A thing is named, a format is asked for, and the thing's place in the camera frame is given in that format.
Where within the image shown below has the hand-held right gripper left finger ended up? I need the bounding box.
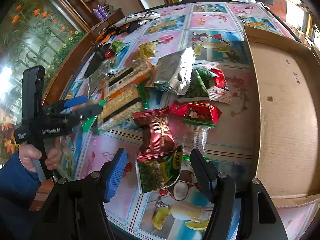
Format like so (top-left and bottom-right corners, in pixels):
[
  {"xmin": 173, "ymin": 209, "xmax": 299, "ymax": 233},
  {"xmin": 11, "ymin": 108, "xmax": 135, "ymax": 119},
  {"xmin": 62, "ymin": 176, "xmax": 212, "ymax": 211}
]
[{"xmin": 30, "ymin": 148, "xmax": 128, "ymax": 240}]

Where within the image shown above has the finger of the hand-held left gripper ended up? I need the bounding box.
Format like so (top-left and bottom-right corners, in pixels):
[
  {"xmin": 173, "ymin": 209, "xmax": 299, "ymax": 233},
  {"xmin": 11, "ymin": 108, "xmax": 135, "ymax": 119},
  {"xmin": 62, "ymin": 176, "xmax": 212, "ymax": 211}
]
[
  {"xmin": 42, "ymin": 95, "xmax": 89, "ymax": 115},
  {"xmin": 54, "ymin": 104, "xmax": 103, "ymax": 128}
]

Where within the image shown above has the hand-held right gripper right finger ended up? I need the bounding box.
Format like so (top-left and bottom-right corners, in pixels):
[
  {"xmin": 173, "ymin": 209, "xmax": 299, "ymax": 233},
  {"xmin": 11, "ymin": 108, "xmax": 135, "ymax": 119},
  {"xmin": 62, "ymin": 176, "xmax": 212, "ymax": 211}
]
[{"xmin": 190, "ymin": 149, "xmax": 289, "ymax": 240}]

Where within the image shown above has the green edged cracker pack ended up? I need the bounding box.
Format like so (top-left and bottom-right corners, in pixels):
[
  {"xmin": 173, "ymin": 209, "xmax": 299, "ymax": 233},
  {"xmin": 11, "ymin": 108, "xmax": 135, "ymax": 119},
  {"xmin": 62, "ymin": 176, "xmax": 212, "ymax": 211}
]
[{"xmin": 82, "ymin": 84, "xmax": 150, "ymax": 132}]

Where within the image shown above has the yellow green pea packet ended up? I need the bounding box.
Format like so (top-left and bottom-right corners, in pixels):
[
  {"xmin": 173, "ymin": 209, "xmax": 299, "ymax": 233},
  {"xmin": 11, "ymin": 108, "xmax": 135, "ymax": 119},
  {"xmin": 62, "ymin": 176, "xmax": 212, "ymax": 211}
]
[{"xmin": 135, "ymin": 144, "xmax": 184, "ymax": 194}]

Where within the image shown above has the clear packet with green edge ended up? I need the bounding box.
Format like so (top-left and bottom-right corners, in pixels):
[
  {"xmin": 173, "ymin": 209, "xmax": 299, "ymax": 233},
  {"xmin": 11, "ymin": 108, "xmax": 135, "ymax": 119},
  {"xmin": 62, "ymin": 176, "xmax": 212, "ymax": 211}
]
[{"xmin": 182, "ymin": 125, "xmax": 210, "ymax": 162}]

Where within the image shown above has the orange edged cracker pack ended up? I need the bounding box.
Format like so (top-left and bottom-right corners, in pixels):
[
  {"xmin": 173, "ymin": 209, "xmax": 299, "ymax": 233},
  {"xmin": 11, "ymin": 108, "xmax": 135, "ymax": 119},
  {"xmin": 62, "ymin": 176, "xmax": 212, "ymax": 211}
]
[{"xmin": 104, "ymin": 56, "xmax": 157, "ymax": 100}]

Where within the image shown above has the dark red snack packet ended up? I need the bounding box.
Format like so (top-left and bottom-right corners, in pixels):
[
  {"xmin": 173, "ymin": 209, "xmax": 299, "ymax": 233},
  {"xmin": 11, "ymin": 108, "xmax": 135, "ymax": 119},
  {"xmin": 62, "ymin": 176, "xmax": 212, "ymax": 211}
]
[{"xmin": 132, "ymin": 107, "xmax": 178, "ymax": 163}]

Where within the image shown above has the olive yellow small packet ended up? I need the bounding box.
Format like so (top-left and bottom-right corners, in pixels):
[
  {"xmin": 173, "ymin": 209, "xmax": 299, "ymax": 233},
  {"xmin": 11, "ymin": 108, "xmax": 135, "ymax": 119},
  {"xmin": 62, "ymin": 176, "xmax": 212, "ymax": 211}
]
[{"xmin": 138, "ymin": 41, "xmax": 158, "ymax": 58}]

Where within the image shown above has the white and red packet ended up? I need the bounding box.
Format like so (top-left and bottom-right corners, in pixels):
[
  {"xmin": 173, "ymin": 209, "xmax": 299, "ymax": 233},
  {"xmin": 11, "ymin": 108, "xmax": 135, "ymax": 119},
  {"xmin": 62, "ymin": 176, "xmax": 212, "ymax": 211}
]
[{"xmin": 202, "ymin": 64, "xmax": 233, "ymax": 104}]

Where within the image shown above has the silver foil packet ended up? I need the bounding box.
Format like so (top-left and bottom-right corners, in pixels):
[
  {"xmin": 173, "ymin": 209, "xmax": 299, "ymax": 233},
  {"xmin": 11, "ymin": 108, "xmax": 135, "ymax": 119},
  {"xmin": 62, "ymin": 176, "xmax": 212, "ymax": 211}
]
[{"xmin": 153, "ymin": 47, "xmax": 196, "ymax": 95}]

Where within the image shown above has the cardboard box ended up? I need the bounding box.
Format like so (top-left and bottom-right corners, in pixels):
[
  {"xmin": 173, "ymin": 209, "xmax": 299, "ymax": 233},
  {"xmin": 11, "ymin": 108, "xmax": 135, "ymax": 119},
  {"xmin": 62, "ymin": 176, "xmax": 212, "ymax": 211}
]
[{"xmin": 244, "ymin": 25, "xmax": 320, "ymax": 208}]

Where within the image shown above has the person's left forearm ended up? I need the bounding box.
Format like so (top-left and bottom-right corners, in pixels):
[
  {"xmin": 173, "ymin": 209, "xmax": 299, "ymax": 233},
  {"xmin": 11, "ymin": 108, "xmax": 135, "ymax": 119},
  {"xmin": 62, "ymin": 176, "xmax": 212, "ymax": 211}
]
[{"xmin": 0, "ymin": 152, "xmax": 42, "ymax": 202}]

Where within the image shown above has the person's left hand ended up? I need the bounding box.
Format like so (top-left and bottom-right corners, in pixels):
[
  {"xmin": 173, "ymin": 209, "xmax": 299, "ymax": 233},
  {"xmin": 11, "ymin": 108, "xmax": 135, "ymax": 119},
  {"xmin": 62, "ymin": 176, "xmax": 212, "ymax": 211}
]
[{"xmin": 19, "ymin": 138, "xmax": 63, "ymax": 172}]

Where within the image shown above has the shiny clear wrapper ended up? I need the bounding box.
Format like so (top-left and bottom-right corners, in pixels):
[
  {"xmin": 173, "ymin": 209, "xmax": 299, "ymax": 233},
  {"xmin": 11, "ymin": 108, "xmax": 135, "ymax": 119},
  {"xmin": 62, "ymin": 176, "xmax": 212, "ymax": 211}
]
[{"xmin": 87, "ymin": 61, "xmax": 113, "ymax": 95}]

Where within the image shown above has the round wooden table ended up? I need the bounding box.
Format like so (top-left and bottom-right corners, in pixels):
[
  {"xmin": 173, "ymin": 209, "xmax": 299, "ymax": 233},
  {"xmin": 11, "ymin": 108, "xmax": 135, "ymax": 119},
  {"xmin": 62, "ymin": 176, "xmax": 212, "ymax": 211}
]
[{"xmin": 30, "ymin": 0, "xmax": 320, "ymax": 240}]

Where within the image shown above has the flower painted glass panel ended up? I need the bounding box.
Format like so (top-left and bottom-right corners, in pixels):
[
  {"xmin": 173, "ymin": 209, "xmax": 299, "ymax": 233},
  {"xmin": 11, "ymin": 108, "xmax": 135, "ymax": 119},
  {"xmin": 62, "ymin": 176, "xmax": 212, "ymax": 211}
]
[{"xmin": 0, "ymin": 0, "xmax": 87, "ymax": 165}]

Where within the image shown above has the small bright green packet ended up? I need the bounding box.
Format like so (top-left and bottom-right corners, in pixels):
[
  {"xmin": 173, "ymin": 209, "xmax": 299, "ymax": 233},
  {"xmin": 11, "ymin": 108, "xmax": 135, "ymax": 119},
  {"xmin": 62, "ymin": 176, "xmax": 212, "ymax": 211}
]
[{"xmin": 111, "ymin": 41, "xmax": 129, "ymax": 54}]

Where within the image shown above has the wooden side cabinet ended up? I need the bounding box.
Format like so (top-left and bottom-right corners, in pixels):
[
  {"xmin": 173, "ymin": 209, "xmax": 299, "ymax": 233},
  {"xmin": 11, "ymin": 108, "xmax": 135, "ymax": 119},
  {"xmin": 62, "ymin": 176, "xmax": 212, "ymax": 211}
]
[{"xmin": 86, "ymin": 7, "xmax": 125, "ymax": 30}]

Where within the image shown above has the black white printed cloth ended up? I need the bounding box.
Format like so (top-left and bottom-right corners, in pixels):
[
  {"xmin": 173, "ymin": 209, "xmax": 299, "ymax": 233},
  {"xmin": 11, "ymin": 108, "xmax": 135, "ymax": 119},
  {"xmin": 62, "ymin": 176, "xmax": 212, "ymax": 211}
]
[{"xmin": 96, "ymin": 10, "xmax": 160, "ymax": 45}]

